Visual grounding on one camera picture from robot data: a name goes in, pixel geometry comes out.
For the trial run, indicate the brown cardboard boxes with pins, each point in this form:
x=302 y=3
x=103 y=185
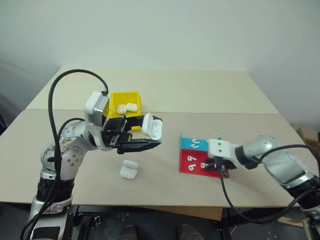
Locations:
x=306 y=136

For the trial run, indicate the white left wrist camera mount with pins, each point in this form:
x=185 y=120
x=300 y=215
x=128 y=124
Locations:
x=93 y=105

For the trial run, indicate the white earbud case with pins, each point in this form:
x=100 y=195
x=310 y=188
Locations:
x=155 y=128
x=129 y=169
x=122 y=109
x=131 y=107

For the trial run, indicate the yellow plastic bin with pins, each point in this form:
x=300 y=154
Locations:
x=125 y=98

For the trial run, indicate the closed white earbud case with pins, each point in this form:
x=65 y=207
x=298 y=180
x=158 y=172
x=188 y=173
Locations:
x=122 y=109
x=129 y=169
x=131 y=107

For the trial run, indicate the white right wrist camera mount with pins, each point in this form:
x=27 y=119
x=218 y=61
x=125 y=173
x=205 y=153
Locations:
x=221 y=148

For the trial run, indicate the blue earbud tray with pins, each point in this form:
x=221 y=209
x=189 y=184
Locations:
x=200 y=147

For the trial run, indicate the red earbud tray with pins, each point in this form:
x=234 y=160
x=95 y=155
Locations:
x=197 y=172

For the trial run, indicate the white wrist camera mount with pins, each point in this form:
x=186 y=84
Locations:
x=221 y=148
x=93 y=105

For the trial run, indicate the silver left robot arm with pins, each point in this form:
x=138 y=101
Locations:
x=71 y=155

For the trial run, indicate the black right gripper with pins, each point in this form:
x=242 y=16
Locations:
x=221 y=165

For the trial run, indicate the dark rounded shape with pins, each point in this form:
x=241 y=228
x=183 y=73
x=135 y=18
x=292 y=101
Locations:
x=129 y=232
x=188 y=232

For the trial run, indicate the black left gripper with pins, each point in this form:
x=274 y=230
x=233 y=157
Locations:
x=112 y=135

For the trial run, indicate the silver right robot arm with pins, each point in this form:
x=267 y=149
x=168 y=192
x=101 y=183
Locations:
x=282 y=162

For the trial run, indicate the black metal frame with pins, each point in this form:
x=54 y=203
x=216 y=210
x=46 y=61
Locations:
x=105 y=221

